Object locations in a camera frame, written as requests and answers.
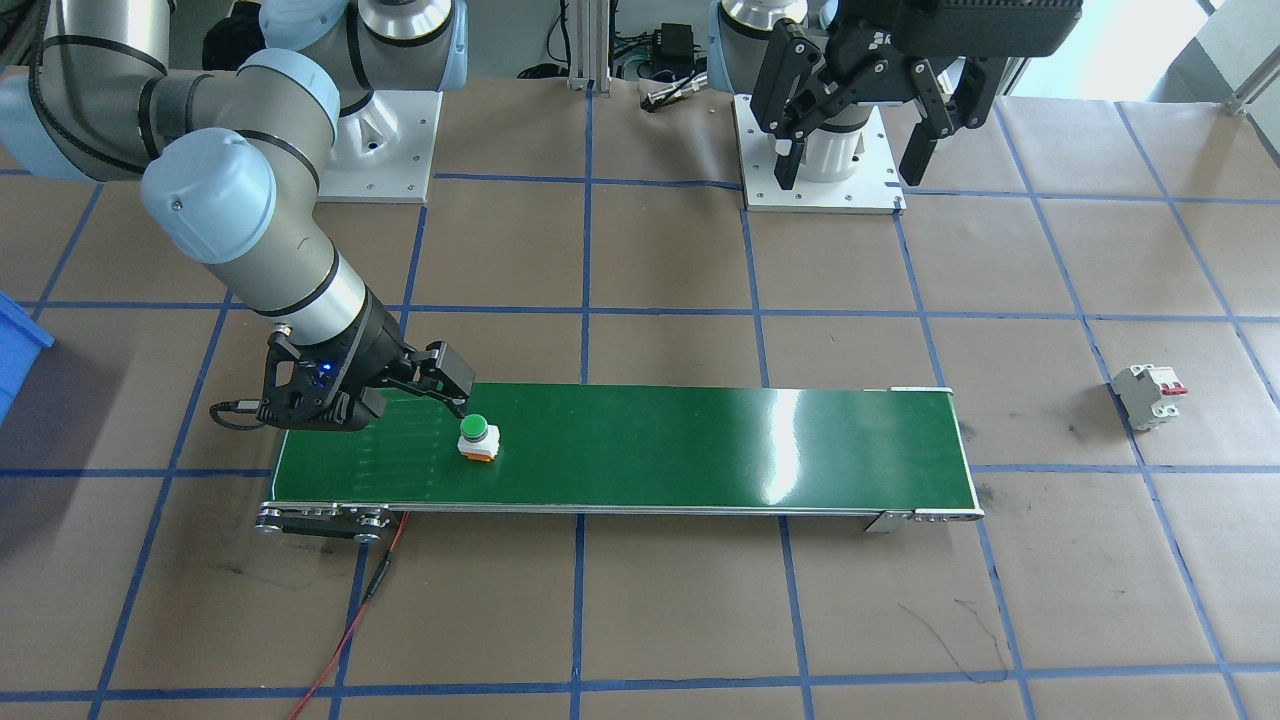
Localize green push button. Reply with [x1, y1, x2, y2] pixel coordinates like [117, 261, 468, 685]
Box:
[457, 413, 502, 464]

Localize silver metal connector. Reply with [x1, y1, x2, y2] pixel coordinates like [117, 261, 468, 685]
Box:
[644, 72, 713, 111]

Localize black power adapter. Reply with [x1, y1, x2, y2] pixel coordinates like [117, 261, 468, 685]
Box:
[652, 24, 703, 73]

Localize green conveyor belt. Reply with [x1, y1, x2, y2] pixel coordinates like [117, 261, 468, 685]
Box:
[252, 375, 986, 546]

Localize blue plastic bin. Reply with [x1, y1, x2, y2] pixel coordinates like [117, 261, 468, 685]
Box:
[0, 290, 57, 423]

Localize white red circuit breaker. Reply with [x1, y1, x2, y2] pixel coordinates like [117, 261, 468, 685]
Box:
[1112, 362, 1190, 433]

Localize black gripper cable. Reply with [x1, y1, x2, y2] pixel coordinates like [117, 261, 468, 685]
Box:
[208, 398, 267, 434]

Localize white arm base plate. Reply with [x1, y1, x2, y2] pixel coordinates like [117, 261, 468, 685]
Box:
[315, 88, 444, 205]
[734, 95, 907, 215]

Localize red black conveyor cable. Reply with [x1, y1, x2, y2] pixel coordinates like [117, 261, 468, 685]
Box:
[288, 512, 411, 720]

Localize metal bar frame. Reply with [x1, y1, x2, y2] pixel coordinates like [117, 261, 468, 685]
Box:
[545, 0, 616, 94]

